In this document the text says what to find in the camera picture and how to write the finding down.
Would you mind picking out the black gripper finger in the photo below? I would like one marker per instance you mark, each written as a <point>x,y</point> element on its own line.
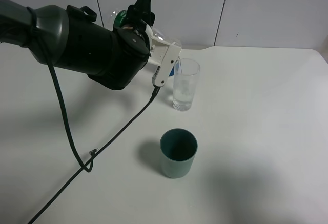
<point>139,14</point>

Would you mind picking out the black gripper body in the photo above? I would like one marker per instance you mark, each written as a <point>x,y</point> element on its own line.
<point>129,53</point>

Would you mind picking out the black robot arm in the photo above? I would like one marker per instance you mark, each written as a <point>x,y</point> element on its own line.
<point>70,38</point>

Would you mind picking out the green plastic cup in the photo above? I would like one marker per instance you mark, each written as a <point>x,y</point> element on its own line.
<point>178,149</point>

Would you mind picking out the tall clear glass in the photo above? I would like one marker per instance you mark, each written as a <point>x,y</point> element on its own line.
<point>186,76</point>

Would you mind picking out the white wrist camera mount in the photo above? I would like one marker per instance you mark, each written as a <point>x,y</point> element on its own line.
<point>164,53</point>

